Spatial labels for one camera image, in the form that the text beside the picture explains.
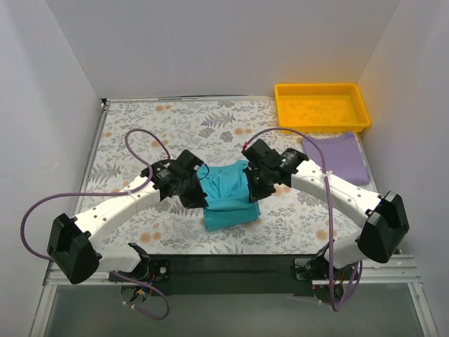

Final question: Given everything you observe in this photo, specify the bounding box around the yellow plastic tray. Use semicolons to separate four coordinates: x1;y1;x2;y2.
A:
274;83;371;133

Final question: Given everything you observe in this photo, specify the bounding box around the folded purple t shirt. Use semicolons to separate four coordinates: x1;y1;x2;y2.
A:
314;132;370;185

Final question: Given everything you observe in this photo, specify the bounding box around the teal t shirt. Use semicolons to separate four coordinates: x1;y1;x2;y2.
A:
198;160;260;232

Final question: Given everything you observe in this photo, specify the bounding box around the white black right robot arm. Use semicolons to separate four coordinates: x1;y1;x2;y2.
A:
242;139;410;279

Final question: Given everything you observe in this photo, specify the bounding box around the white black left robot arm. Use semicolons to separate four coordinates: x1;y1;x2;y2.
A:
47;150;208;284

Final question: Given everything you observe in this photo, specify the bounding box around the aluminium table frame rail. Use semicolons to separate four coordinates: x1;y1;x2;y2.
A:
31;97;437;336

